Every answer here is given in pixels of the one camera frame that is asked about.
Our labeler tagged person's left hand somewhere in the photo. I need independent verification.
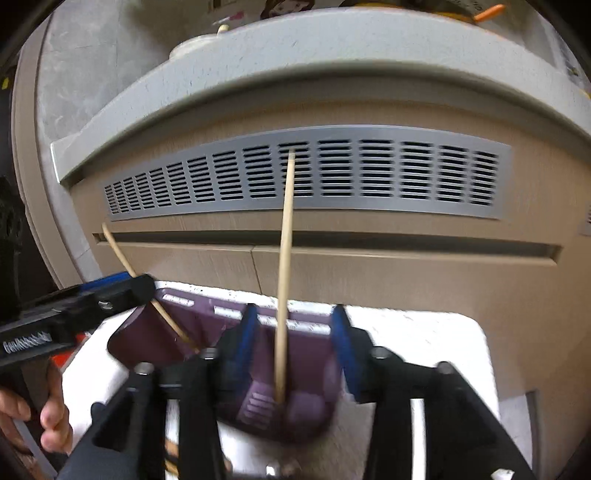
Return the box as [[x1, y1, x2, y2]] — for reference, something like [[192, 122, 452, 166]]
[[0, 362, 74, 457]]

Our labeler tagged cartoon wall sticker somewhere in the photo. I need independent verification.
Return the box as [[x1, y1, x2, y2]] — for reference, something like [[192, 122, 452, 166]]
[[261, 0, 315, 20]]

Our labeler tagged long grey vent grille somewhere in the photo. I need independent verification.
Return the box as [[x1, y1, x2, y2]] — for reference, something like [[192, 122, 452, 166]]
[[104, 124, 513, 222]]

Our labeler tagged round pot lid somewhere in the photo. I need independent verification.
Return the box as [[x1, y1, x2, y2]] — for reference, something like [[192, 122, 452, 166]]
[[168, 33, 228, 62]]

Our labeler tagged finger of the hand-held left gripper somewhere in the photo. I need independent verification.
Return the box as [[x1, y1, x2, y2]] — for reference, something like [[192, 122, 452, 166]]
[[76, 272, 139, 297], [93, 274, 157, 320]]

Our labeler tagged purple utensil holder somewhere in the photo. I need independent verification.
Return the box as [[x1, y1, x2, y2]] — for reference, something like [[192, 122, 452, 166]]
[[107, 287, 345, 444]]

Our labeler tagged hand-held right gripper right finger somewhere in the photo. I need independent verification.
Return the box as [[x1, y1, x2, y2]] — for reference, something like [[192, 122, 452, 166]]
[[330, 305, 539, 480]]

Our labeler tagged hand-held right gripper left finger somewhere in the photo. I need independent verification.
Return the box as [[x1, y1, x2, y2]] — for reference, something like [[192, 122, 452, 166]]
[[58, 304, 262, 480]]

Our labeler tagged orange stick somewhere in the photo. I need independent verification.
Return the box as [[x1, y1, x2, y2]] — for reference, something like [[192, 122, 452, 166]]
[[475, 4, 507, 22]]

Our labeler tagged yellow and black tool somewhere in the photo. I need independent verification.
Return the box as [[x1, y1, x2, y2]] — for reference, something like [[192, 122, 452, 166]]
[[397, 0, 481, 19]]

